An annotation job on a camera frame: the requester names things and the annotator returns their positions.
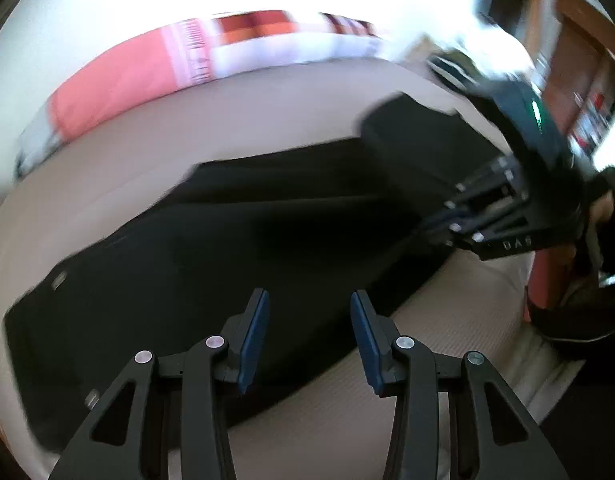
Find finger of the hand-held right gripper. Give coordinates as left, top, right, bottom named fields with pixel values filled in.
left=423, top=199, right=539, bottom=249
left=426, top=156, right=531, bottom=227

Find black pants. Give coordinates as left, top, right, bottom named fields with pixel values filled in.
left=4, top=92, right=503, bottom=453

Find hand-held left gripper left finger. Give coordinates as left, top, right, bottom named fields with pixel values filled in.
left=48, top=288, right=271, bottom=480

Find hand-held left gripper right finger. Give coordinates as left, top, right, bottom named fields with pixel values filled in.
left=350, top=289, right=571, bottom=480

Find brown wooden cabinet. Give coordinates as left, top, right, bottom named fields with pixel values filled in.
left=535, top=0, right=615, bottom=158

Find pink checkered pillow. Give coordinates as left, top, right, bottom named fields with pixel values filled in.
left=14, top=10, right=388, bottom=176

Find dark striped cloth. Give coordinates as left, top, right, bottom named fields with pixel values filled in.
left=427, top=50, right=488, bottom=92

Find beige bed mattress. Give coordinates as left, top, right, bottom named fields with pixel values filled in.
left=0, top=55, right=578, bottom=480

